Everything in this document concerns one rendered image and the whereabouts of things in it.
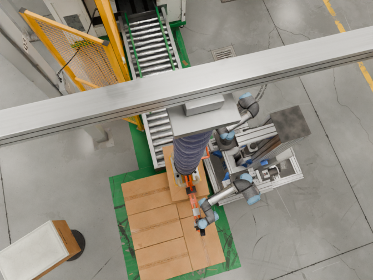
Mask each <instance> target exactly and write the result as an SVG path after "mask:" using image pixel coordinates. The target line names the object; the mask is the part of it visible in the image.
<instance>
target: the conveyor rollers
mask: <svg viewBox="0 0 373 280"><path fill-rule="evenodd" d="M153 21H158V17H154V18H149V19H144V20H140V21H135V22H130V23H129V25H130V26H134V25H137V24H143V23H148V22H153ZM159 25H160V24H159V22H155V23H150V24H145V25H141V26H136V27H131V28H130V30H131V31H136V30H139V29H144V28H149V27H154V26H159ZM156 31H161V28H160V27H157V28H151V29H146V30H143V31H137V32H133V33H132V36H137V35H140V34H146V33H150V32H156ZM157 36H162V32H158V33H153V34H148V35H144V36H140V37H134V38H133V41H139V40H142V39H147V38H152V37H157ZM159 41H164V38H163V37H160V38H155V39H150V40H147V41H142V42H137V43H134V45H135V47H136V46H141V45H144V44H150V43H154V42H159ZM161 46H165V42H163V43H157V44H152V45H149V46H144V47H139V48H136V49H135V50H136V52H139V51H143V50H146V49H152V48H157V47H161ZM164 51H167V48H166V47H165V48H160V49H155V50H152V51H147V52H142V53H137V57H141V56H146V55H149V54H154V53H159V52H164ZM167 56H168V53H163V54H158V55H154V56H150V57H145V58H140V59H138V61H139V62H144V61H149V60H152V59H157V58H162V57H167ZM165 62H170V59H169V58H166V59H161V60H158V61H153V62H148V63H143V64H140V68H143V67H147V66H152V65H155V64H160V63H165ZM168 67H171V63H169V64H165V65H161V66H156V67H152V68H147V69H142V70H141V72H142V73H146V72H151V71H156V70H159V69H164V68H168ZM171 71H173V70H172V69H168V70H165V71H160V72H155V73H151V74H146V75H143V78H145V77H150V76H154V75H157V74H161V73H166V72H171ZM162 111H166V108H164V109H160V110H157V111H152V114H154V113H158V112H162ZM164 117H168V114H167V113H164V114H160V115H157V116H152V117H148V118H147V121H152V120H155V119H160V118H164ZM166 123H170V122H169V119H166V120H163V121H159V122H154V123H150V124H148V126H149V128H150V127H154V126H158V125H161V124H166ZM168 129H171V126H170V125H169V126H165V127H161V128H157V129H152V130H150V134H152V133H157V132H161V131H165V130H168ZM172 135H173V133H172V132H168V133H163V134H159V135H156V136H152V140H155V139H159V138H163V137H167V136H172ZM170 142H173V138H171V139H166V140H163V141H159V142H155V143H153V146H154V147H155V146H159V145H162V144H166V143H170ZM162 151H163V149H162V148H158V149H155V153H158V152H162ZM162 158H164V155H163V154H162V155H159V156H156V159H157V160H158V159H162ZM162 164H165V161H163V162H159V163H158V165H162Z"/></svg>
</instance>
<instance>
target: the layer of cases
mask: <svg viewBox="0 0 373 280"><path fill-rule="evenodd" d="M121 186H122V191H123V196H124V201H125V207H126V210H127V215H128V221H129V226H130V231H131V235H132V240H133V245H134V250H135V256H136V259H137V264H138V269H139V275H140V280H166V279H169V278H173V277H176V276H179V275H182V274H186V273H189V272H192V271H196V270H199V269H202V268H206V267H209V266H213V265H215V264H219V263H222V262H225V257H224V253H223V250H222V247H221V243H220V239H219V236H218V232H217V230H216V226H215V222H213V223H212V224H210V225H208V226H207V227H206V228H205V235H206V236H202V237H201V235H200V232H198V231H196V228H194V222H195V219H194V216H193V211H192V207H191V202H190V201H185V202H180V203H176V204H175V203H174V204H173V203H172V197H171V194H170V188H169V182H168V176H167V172H164V173H161V174H156V175H153V176H149V177H145V178H141V179H137V180H134V181H130V182H127V183H122V184H121ZM176 205H177V206H176ZM178 214H179V215H178ZM181 225H182V226H181ZM187 249H188V250H187Z"/></svg>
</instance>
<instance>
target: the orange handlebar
mask: <svg viewBox="0 0 373 280"><path fill-rule="evenodd" d="M206 153H207V156H205V157H202V158H201V159H206V158H209V157H210V155H209V151H208V147H206ZM185 180H186V185H187V186H189V184H188V179H187V176H185ZM189 180H190V183H191V185H193V183H192V180H191V175H189ZM193 197H194V198H193V199H192V197H191V194H190V195H189V198H190V202H191V207H192V209H194V205H193V204H195V206H196V208H198V204H197V201H196V196H195V194H193Z"/></svg>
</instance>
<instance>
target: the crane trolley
mask: <svg viewBox="0 0 373 280"><path fill-rule="evenodd" d="M223 103H224V97H223V95H222V94H220V95H217V96H212V97H208V98H203V99H199V100H196V101H191V102H187V103H185V104H183V108H184V112H185V115H186V116H191V115H194V114H198V113H203V112H207V111H212V110H215V109H219V108H221V107H222V106H223Z"/></svg>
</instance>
